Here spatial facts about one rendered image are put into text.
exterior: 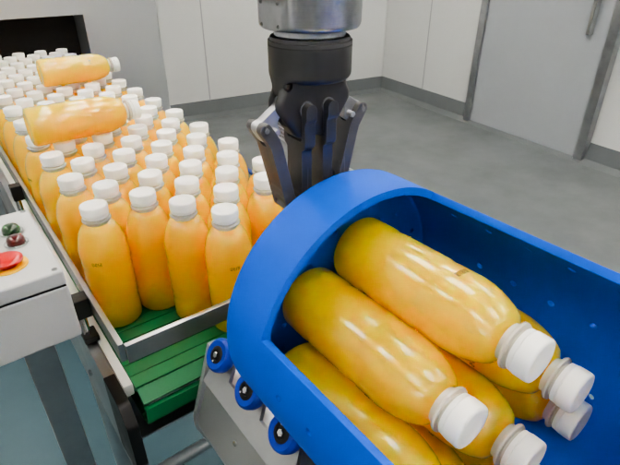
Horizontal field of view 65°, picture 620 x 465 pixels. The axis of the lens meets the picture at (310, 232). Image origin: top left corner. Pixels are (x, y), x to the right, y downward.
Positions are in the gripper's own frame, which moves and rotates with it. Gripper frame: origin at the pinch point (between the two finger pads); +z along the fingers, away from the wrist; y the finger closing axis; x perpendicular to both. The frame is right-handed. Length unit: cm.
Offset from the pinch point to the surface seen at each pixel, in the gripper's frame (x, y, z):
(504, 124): -195, -365, 108
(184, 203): -25.3, 3.8, 5.5
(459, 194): -139, -233, 117
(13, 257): -23.1, 26.3, 4.9
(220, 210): -20.1, 0.7, 5.5
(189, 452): -46, 4, 85
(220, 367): -6.8, 9.4, 19.9
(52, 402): -27, 28, 32
